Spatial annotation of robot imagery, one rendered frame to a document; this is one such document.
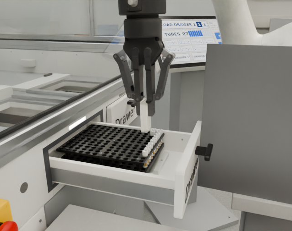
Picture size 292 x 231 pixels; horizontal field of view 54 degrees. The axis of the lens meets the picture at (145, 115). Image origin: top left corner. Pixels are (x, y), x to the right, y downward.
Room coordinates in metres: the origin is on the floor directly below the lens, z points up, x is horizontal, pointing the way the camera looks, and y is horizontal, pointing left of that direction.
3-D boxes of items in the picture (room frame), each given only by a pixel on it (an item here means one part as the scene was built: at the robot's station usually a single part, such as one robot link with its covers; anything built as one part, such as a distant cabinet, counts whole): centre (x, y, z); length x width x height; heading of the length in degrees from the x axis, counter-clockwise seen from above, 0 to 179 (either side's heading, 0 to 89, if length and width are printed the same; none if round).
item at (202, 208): (1.56, -0.26, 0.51); 0.50 x 0.45 x 1.02; 24
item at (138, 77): (0.59, 0.01, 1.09); 0.04 x 0.01 x 0.11; 162
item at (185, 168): (0.60, -0.11, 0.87); 0.29 x 0.02 x 0.11; 162
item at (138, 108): (0.59, 0.02, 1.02); 0.03 x 0.01 x 0.05; 72
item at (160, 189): (0.67, 0.09, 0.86); 0.40 x 0.26 x 0.06; 72
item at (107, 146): (0.67, 0.08, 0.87); 0.22 x 0.18 x 0.06; 72
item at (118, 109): (0.99, 0.07, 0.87); 0.29 x 0.02 x 0.11; 162
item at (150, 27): (0.59, 0.00, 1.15); 0.08 x 0.07 x 0.09; 72
